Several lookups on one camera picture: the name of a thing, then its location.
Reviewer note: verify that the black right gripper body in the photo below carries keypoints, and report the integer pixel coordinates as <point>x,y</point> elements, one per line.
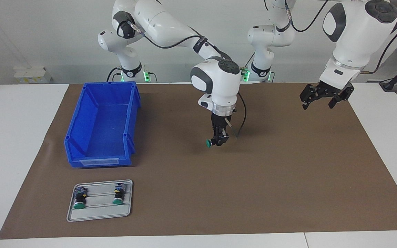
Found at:
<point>220,121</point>

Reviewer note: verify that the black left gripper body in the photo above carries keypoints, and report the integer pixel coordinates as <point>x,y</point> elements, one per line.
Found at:
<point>331,91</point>

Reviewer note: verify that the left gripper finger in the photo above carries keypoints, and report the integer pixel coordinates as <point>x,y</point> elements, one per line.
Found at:
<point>346,94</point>
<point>308,94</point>

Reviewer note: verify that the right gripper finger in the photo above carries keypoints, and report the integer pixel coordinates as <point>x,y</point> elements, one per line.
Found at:
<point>224,136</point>
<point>216,132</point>

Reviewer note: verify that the green push button switch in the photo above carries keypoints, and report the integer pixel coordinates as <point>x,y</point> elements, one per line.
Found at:
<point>80,201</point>
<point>118,197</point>
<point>207,143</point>

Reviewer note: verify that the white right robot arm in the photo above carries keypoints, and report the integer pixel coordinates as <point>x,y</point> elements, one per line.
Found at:
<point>171,24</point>

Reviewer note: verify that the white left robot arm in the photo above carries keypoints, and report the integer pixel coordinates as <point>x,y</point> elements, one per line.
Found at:
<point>357,34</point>

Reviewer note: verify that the brown table mat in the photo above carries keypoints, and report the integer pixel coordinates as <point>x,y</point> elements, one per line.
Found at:
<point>236,189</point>

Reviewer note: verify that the blue plastic storage bin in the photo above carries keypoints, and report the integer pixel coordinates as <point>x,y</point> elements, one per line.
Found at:
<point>105,131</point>

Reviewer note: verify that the grey metal tray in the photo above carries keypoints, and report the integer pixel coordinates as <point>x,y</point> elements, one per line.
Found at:
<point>98,213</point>

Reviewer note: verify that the white socket box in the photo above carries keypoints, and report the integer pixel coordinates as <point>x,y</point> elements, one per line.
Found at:
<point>33,75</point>

